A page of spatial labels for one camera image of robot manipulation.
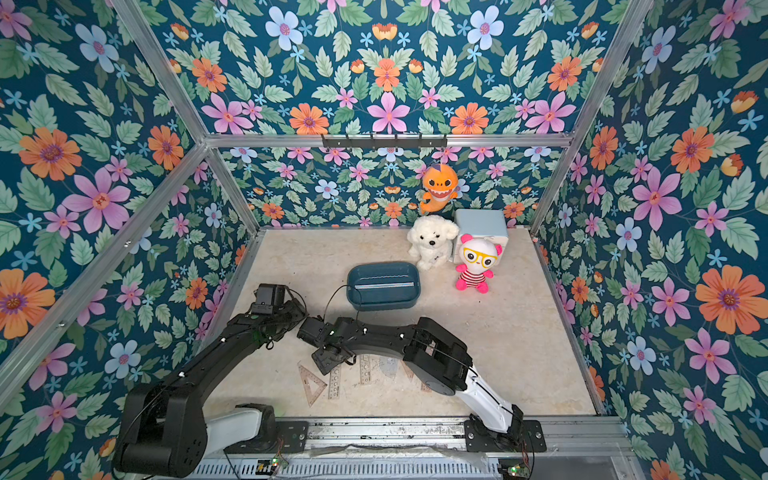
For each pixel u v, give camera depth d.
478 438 0.73
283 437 0.74
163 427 0.40
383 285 1.01
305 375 0.84
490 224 1.01
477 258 0.93
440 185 0.98
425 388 0.82
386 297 1.04
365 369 0.84
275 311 0.69
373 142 0.92
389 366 0.86
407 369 0.51
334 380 0.83
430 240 0.94
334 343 0.62
